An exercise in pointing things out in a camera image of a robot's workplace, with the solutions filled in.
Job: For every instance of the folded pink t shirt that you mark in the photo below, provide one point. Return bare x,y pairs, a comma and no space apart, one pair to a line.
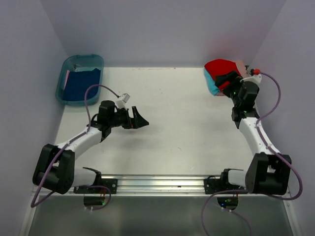
241,66

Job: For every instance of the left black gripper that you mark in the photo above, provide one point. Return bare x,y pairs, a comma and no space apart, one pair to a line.
137,122

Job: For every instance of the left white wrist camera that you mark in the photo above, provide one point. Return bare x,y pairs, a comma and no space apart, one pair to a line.
122,100

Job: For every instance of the folded turquoise t shirt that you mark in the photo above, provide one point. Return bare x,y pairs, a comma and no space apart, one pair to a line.
213,89

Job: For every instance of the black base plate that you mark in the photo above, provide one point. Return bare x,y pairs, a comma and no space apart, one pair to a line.
110,183
212,185

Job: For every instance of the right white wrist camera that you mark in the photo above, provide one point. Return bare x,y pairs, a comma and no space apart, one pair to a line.
255,77

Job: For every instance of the red t shirt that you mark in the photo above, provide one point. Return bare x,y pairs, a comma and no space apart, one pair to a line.
214,70

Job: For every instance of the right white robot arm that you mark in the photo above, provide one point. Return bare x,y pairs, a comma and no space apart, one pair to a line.
267,174

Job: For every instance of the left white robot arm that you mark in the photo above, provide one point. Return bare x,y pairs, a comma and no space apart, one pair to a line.
55,169

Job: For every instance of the teal plastic bin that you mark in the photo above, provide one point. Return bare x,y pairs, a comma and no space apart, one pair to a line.
78,63

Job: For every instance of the dark blue t shirt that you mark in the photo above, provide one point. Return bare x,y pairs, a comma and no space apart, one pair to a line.
78,83

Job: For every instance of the aluminium mounting rail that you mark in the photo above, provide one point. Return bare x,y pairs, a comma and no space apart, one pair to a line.
138,184

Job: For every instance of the pink paper in bin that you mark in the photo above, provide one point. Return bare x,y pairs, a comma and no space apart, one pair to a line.
66,78

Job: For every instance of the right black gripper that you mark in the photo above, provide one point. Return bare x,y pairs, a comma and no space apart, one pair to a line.
230,76

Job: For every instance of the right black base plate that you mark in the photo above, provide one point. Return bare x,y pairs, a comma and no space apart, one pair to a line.
212,185

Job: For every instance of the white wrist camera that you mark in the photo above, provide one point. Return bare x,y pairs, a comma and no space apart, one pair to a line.
255,77
122,100

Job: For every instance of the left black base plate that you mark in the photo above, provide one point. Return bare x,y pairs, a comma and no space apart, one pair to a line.
110,183

